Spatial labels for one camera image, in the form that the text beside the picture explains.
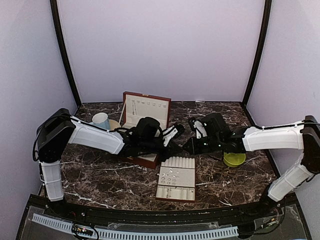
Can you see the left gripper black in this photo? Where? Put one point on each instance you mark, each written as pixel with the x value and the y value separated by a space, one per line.
pixel 169 152

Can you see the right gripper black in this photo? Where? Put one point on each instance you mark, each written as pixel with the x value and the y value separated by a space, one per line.
pixel 194 149

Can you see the beige jewelry tray insert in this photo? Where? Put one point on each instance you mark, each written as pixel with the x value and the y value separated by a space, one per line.
pixel 177 180

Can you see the brown leather jewelry box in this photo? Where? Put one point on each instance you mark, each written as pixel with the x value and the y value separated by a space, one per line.
pixel 145 117

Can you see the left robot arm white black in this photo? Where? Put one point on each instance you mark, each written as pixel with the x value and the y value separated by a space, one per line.
pixel 62 129

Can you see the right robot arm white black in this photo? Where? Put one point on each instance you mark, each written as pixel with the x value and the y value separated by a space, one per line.
pixel 213 134

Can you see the green plastic bowl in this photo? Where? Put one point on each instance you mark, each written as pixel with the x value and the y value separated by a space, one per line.
pixel 234 160

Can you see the beige saucer plate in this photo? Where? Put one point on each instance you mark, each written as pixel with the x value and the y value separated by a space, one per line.
pixel 114 125

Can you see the blue ceramic mug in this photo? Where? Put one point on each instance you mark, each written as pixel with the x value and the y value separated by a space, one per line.
pixel 101 120

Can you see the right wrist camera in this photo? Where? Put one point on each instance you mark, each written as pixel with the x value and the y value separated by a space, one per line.
pixel 198 127

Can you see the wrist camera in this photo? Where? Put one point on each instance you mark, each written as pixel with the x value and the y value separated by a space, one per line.
pixel 198 127
pixel 173 131

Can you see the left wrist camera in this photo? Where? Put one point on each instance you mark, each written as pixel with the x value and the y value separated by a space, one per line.
pixel 173 131

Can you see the black front rail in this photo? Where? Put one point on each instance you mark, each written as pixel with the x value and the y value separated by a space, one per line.
pixel 240 214

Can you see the right black frame post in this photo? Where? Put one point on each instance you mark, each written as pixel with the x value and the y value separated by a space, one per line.
pixel 258 53

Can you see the black frame post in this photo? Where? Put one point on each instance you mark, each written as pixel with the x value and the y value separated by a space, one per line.
pixel 258 53
pixel 63 51

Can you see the left black frame post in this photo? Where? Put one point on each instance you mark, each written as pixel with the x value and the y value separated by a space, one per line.
pixel 63 51

